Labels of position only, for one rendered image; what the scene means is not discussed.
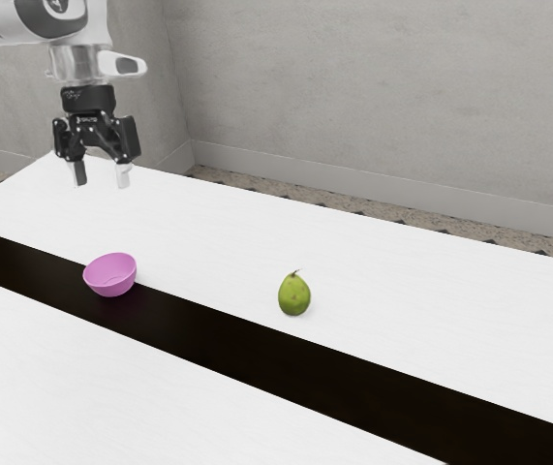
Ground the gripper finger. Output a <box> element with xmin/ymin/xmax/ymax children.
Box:
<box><xmin>112</xmin><ymin>161</ymin><xmax>135</xmax><ymax>190</ymax></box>
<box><xmin>65</xmin><ymin>158</ymin><xmax>88</xmax><ymax>188</ymax></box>

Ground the green pear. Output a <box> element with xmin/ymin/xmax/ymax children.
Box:
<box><xmin>277</xmin><ymin>268</ymin><xmax>313</xmax><ymax>318</ymax></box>

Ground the pink bowl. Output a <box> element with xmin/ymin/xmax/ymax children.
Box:
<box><xmin>81</xmin><ymin>252</ymin><xmax>138</xmax><ymax>298</ymax></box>

